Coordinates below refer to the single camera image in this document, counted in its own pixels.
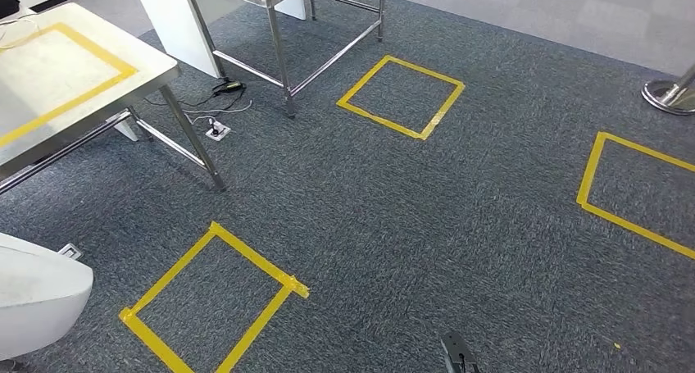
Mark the black power adapter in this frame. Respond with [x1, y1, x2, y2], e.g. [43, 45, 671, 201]
[211, 80, 245, 98]

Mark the white pillar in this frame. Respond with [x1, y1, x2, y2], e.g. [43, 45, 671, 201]
[129, 0, 224, 80]

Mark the barrier stanchion base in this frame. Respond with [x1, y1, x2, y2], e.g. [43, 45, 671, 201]
[641, 61, 695, 116]

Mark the black robot body part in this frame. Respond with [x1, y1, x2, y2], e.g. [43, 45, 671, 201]
[439, 331, 482, 373]

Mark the thin cable coil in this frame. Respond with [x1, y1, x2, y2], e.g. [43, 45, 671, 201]
[0, 16, 42, 51]

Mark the white plastic shell part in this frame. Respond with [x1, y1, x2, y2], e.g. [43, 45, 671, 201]
[0, 233, 94, 361]

